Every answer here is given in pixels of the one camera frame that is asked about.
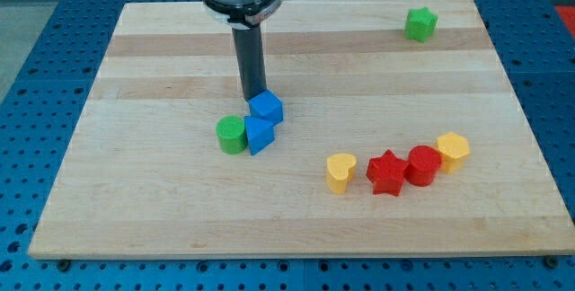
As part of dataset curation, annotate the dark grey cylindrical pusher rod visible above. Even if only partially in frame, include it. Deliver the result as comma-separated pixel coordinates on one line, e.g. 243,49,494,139
233,25,267,101

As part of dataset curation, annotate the blue cube block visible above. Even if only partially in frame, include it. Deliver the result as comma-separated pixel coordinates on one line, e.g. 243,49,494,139
248,90,284,125

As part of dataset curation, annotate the green star block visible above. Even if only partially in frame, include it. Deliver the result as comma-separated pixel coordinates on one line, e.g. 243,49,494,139
405,7,438,42

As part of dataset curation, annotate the red star block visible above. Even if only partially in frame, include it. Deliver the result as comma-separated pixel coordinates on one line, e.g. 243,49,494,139
366,150,409,197

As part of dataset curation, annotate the blue triangle block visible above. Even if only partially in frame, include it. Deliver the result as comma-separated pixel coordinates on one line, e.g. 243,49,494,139
244,116,275,155

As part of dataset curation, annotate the green cylinder block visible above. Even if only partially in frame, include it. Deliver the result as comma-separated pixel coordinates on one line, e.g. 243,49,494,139
216,115,247,154

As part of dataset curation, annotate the yellow heart block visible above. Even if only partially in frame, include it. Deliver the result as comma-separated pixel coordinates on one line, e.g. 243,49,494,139
325,153,357,194

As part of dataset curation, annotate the light wooden board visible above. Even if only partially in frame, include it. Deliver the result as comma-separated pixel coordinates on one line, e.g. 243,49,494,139
28,0,574,260

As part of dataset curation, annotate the red cylinder block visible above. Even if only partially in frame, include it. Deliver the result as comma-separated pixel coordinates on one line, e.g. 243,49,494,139
405,145,441,187

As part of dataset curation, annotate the yellow hexagon block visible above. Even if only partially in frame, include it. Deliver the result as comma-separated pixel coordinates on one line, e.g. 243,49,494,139
436,132,470,173

